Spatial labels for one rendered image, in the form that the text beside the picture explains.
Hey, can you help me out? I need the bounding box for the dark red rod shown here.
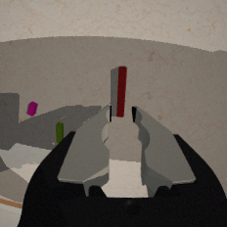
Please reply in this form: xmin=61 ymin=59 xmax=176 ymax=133
xmin=116 ymin=67 xmax=127 ymax=117

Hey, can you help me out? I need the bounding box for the magenta rod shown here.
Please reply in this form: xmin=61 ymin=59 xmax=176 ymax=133
xmin=27 ymin=102 xmax=38 ymax=116

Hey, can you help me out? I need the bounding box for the lime green rod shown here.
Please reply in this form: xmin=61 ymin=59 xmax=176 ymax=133
xmin=56 ymin=122 xmax=64 ymax=145

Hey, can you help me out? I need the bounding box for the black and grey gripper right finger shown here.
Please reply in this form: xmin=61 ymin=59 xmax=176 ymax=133
xmin=132 ymin=106 xmax=227 ymax=227

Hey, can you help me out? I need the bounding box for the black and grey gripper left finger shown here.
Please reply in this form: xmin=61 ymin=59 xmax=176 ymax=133
xmin=17 ymin=105 xmax=112 ymax=227

